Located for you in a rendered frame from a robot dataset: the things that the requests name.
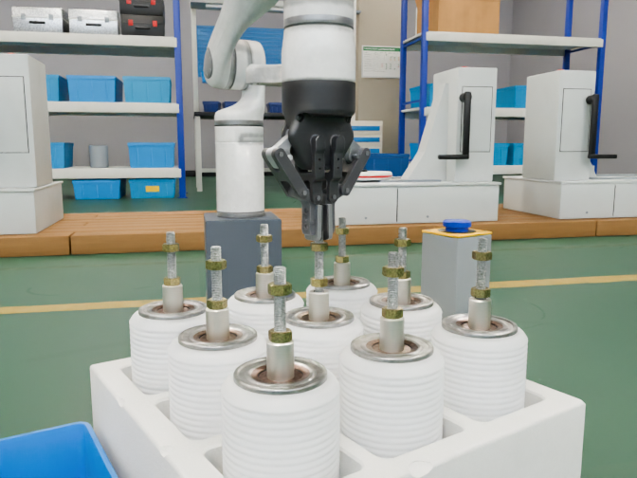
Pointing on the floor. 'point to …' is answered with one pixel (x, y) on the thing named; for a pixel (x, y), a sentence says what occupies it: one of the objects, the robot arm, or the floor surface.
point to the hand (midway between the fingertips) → (318, 221)
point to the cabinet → (368, 135)
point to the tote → (393, 162)
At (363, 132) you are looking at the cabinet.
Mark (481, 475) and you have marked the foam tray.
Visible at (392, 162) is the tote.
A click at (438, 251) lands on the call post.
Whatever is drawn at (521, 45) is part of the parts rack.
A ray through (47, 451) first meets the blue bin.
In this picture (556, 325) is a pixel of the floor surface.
